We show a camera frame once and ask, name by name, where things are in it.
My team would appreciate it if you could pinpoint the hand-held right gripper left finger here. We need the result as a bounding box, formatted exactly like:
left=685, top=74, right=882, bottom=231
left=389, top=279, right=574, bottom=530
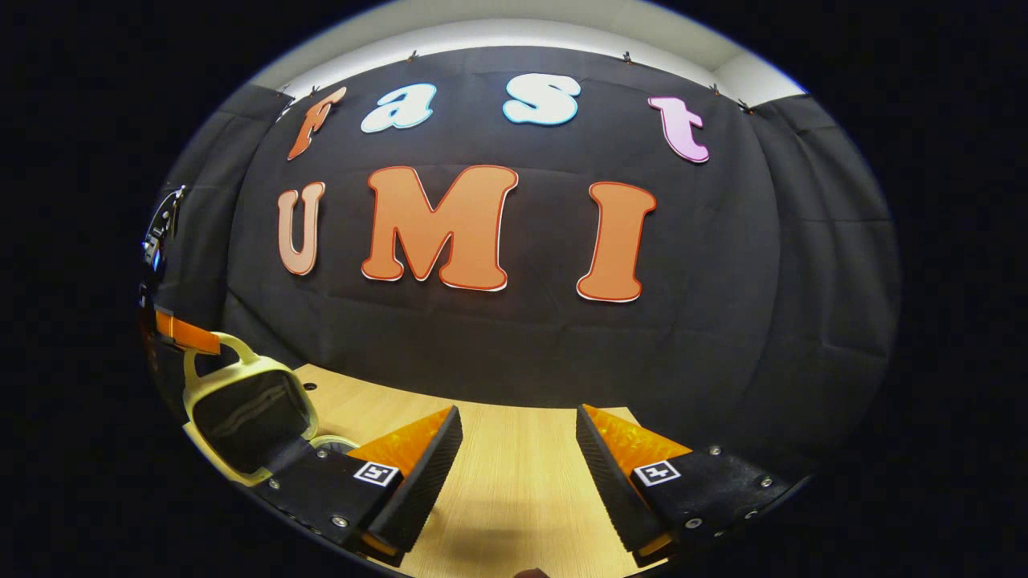
left=255, top=405, right=464, bottom=567

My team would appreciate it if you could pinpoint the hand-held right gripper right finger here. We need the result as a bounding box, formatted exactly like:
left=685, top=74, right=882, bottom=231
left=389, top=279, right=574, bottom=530
left=576, top=404, right=804, bottom=567

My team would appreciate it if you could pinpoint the pale yellow small suitcase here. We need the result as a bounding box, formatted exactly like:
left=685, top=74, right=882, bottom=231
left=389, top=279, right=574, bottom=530
left=183, top=332, right=362, bottom=488

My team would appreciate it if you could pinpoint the black backdrop cloth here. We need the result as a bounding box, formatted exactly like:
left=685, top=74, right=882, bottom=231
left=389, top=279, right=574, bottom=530
left=149, top=46, right=900, bottom=482

